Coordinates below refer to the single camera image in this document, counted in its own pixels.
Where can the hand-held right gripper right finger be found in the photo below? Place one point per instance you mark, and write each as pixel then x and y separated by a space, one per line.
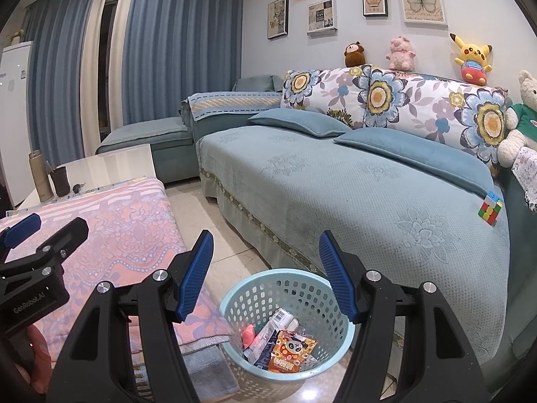
pixel 337 277

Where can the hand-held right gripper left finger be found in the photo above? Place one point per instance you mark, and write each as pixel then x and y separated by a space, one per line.
pixel 195 277

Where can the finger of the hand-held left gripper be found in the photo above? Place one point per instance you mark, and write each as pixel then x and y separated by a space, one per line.
pixel 71 235
pixel 23 224

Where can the orange paper cup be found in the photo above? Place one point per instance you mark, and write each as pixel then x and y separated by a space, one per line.
pixel 248 334

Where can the light blue plastic basket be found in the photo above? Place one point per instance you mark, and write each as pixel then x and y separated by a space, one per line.
pixel 331 361

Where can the teal packet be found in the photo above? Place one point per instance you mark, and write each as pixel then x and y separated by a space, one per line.
pixel 263 327

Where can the orange snack packet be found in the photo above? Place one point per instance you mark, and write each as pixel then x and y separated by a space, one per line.
pixel 291 352

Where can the white and blue carton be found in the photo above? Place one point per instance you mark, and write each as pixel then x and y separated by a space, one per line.
pixel 262 347

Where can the person's left hand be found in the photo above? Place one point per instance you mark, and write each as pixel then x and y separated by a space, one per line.
pixel 40 352

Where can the beige thermos flask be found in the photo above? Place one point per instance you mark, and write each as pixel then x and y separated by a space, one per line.
pixel 40 176

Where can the brown mug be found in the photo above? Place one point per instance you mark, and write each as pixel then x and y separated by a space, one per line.
pixel 59 181

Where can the pink floral printed blanket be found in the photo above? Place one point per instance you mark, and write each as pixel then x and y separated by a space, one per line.
pixel 126 218

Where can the blue-grey fabric sofa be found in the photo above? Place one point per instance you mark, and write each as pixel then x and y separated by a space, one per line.
pixel 335 218

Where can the white refrigerator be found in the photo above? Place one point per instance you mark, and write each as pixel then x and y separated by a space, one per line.
pixel 14 126

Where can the blue flat pillow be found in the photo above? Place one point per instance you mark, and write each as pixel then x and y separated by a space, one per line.
pixel 298 121
pixel 419 155

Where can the blue curtain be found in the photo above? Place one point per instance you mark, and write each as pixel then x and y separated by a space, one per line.
pixel 180 50
pixel 54 71

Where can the colourful puzzle cube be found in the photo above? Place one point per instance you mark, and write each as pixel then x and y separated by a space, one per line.
pixel 490 209

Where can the white sheer curtain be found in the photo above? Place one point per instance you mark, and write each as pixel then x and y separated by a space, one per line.
pixel 92 58

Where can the floral back cushion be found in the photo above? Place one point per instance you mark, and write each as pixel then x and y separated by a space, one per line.
pixel 436 105
pixel 323 92

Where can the white flowers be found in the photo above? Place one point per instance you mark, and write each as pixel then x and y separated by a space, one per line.
pixel 17 37

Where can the floral lace cloth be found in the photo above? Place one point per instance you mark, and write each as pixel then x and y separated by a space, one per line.
pixel 526 176

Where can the brown monkey plush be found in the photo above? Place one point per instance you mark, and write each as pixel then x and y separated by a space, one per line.
pixel 355 54

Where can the pink pig plush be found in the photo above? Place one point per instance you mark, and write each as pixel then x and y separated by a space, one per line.
pixel 400 54

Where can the white bear plush green shirt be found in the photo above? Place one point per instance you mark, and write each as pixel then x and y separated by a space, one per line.
pixel 522 121

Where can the yellow mouse plush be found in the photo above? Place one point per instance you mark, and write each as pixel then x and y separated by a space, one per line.
pixel 472 61

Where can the white framed collage picture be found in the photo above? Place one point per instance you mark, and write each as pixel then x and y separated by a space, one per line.
pixel 321 16

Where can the tall black framed picture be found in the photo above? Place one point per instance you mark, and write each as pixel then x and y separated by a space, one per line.
pixel 278 19

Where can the crown picture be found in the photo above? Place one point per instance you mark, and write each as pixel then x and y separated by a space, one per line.
pixel 374 3

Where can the butterfly picture white frame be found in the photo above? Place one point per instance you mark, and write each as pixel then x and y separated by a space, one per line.
pixel 423 4

